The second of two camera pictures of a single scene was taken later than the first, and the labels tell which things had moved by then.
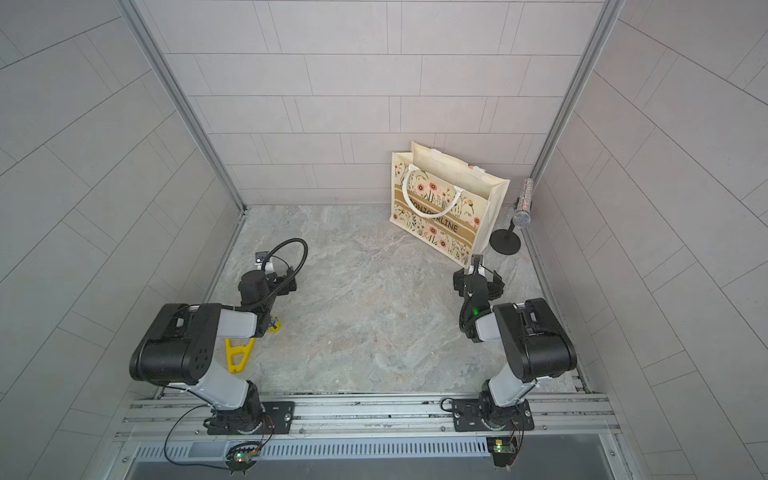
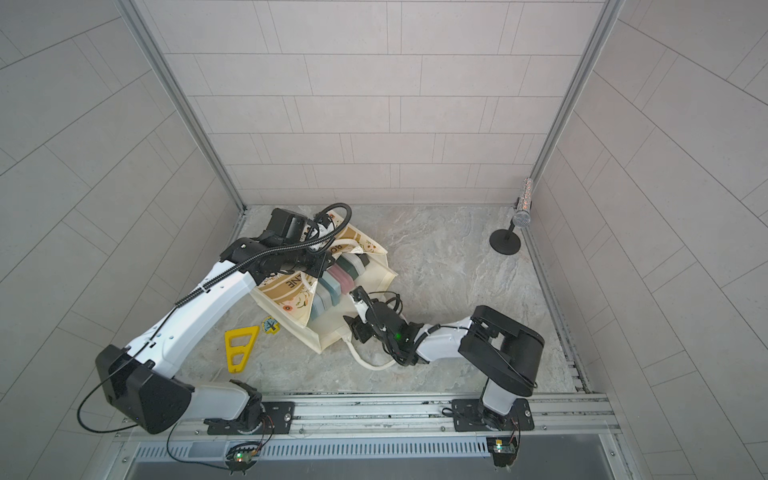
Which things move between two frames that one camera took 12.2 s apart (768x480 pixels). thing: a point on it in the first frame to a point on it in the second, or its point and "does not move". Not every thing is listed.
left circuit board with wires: [241, 456] does not move
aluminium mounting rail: [569, 417] does not move
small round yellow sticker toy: [275, 324] does not move
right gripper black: [462, 282] to [358, 327]
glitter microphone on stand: [507, 241] does not move
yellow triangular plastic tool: [233, 350] does not move
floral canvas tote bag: [445, 203] to [313, 306]
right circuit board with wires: [505, 449] does not move
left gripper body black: [286, 290] to [305, 259]
